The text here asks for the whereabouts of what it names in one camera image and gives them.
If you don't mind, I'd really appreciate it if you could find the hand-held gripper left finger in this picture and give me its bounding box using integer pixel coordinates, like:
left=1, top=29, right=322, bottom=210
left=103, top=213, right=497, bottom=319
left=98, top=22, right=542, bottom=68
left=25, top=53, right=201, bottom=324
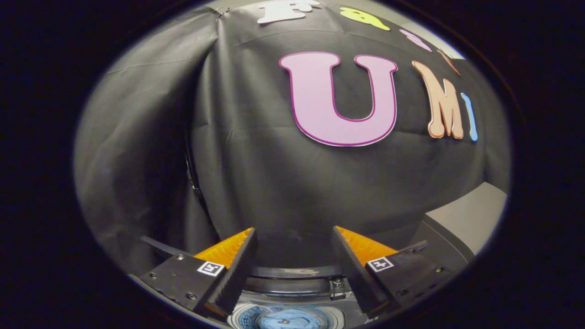
left=128, top=227, right=258, bottom=320

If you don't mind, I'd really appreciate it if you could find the light blue garment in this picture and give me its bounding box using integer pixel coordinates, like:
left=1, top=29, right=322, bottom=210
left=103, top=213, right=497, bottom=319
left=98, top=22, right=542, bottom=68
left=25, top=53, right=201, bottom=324
left=256, top=308, right=330, bottom=329

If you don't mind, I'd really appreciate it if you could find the beige cabinet with dark top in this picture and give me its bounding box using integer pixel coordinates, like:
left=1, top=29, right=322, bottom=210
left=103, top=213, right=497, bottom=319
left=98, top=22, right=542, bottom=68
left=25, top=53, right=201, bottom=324
left=409, top=182, right=508, bottom=275

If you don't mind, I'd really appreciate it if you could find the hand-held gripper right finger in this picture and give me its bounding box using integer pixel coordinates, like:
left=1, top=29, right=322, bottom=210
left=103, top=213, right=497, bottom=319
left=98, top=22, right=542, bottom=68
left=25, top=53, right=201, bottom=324
left=330, top=225, right=453, bottom=319

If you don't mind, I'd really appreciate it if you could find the black backdrop cloth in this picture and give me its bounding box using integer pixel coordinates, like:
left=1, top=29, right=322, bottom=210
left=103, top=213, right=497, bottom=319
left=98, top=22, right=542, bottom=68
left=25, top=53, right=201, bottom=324
left=73, top=0, right=511, bottom=275

